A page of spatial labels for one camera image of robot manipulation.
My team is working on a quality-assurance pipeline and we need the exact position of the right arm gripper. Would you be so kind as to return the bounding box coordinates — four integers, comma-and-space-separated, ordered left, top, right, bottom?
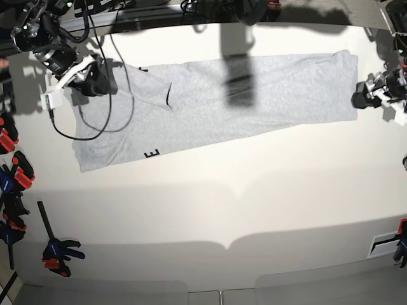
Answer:
34, 49, 118, 97

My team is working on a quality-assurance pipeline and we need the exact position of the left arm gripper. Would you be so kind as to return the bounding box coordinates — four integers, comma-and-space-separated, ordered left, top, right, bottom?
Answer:
351, 68, 406, 110

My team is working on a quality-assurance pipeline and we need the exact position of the grey T-shirt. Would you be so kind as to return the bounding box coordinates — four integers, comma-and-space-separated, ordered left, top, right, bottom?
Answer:
66, 50, 358, 172

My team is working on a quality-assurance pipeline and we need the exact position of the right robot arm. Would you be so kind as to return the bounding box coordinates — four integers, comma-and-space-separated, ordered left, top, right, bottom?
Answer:
1, 1, 385, 79

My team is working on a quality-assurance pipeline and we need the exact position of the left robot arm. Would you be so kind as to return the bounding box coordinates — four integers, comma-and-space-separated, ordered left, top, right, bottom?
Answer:
362, 1, 406, 108

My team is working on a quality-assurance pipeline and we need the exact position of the orange black clamp upper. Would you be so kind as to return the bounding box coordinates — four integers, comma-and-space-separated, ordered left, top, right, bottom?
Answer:
1, 112, 18, 155

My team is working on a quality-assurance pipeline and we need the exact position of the orange black clamp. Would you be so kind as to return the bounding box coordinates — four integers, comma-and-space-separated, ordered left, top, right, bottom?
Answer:
1, 112, 18, 155
11, 151, 35, 192

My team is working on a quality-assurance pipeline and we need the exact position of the orange black clamp lower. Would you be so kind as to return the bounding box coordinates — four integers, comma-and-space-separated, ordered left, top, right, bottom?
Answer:
11, 151, 35, 192

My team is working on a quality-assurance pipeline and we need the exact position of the blue clamp right edge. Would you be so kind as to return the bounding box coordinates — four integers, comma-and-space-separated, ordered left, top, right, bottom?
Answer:
393, 219, 407, 268

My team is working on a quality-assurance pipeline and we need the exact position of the blue black clamp left edge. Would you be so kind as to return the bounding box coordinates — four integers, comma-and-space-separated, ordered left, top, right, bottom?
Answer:
1, 165, 29, 270

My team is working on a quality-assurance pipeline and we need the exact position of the blue orange bar clamp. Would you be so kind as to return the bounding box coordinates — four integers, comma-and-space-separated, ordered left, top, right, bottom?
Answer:
37, 201, 85, 278

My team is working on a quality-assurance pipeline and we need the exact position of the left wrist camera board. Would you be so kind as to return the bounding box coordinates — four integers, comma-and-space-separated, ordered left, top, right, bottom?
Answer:
392, 104, 406, 126

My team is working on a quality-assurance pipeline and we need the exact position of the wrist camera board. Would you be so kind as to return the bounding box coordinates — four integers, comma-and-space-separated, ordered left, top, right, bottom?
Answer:
40, 90, 64, 111
392, 104, 406, 126

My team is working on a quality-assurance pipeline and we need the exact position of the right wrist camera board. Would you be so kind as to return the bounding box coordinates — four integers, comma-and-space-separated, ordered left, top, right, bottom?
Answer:
40, 90, 64, 111

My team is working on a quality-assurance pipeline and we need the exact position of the black camera cable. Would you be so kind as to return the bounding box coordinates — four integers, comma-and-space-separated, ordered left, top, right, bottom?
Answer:
47, 0, 134, 140

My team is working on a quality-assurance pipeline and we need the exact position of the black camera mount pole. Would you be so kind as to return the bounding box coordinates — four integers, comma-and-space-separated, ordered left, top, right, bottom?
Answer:
234, 0, 268, 26

